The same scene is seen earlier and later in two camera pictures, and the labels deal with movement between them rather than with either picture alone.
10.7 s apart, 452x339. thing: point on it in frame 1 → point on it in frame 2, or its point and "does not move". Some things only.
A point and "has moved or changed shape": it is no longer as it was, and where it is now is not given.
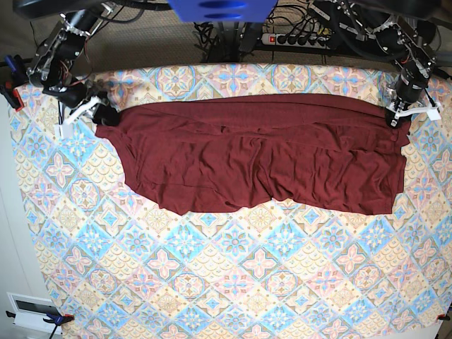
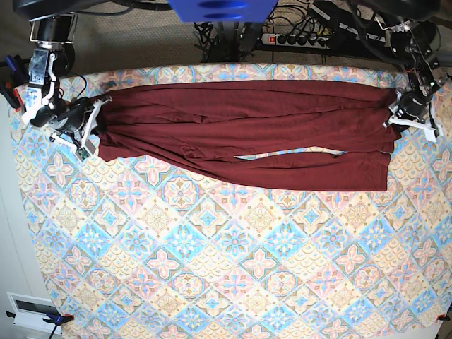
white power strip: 296,41 does not move
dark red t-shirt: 311,152 has moved or changed shape
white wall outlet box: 31,311 does not move
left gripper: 75,94 → 73,118
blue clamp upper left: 15,66 does not move
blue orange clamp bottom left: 55,319 does not move
